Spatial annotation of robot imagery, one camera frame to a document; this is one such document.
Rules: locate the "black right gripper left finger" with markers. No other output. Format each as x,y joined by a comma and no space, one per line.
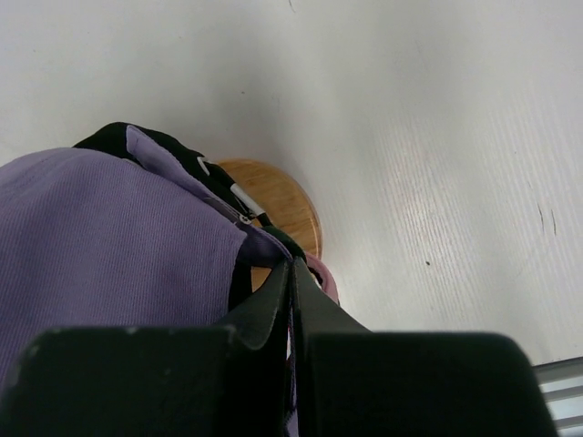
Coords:
226,379

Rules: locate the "lilac cap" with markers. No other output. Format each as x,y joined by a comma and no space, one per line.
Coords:
93,241

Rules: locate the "wooden hat stand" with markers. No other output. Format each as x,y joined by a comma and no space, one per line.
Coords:
283,199

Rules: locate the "dark green cap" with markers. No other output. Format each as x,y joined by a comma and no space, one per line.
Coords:
290,244

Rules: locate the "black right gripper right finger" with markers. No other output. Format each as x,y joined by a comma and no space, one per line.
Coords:
355,382

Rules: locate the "black cap gold logo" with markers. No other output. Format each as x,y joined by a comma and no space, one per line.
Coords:
164,154

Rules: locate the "pink cap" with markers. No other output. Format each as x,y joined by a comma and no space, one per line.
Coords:
323,277

